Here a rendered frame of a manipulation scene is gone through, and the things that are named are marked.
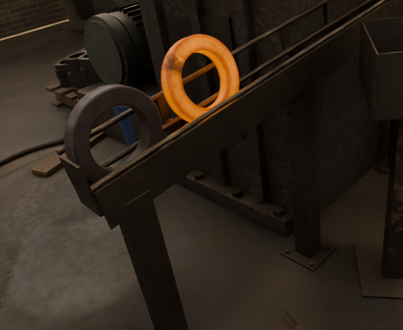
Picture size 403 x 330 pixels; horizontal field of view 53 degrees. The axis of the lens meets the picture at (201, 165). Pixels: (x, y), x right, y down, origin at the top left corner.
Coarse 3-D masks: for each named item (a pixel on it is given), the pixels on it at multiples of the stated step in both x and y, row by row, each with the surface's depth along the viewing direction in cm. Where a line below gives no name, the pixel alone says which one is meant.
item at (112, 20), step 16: (96, 16) 200; (112, 16) 199; (128, 16) 203; (96, 32) 203; (112, 32) 196; (128, 32) 199; (144, 32) 203; (96, 48) 211; (112, 48) 199; (128, 48) 197; (144, 48) 204; (96, 64) 219; (112, 64) 206; (128, 64) 200; (144, 64) 208; (112, 80) 214; (128, 80) 207; (144, 80) 228; (80, 96) 243; (112, 112) 221; (112, 128) 231
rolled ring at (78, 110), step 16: (96, 96) 67; (112, 96) 69; (128, 96) 71; (144, 96) 74; (80, 112) 66; (96, 112) 68; (144, 112) 75; (80, 128) 67; (144, 128) 78; (160, 128) 78; (64, 144) 69; (80, 144) 68; (144, 144) 78; (80, 160) 69; (128, 160) 78; (96, 176) 72
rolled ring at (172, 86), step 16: (176, 48) 82; (192, 48) 84; (208, 48) 86; (224, 48) 89; (176, 64) 82; (224, 64) 89; (176, 80) 82; (224, 80) 91; (176, 96) 82; (224, 96) 89; (176, 112) 85; (192, 112) 84
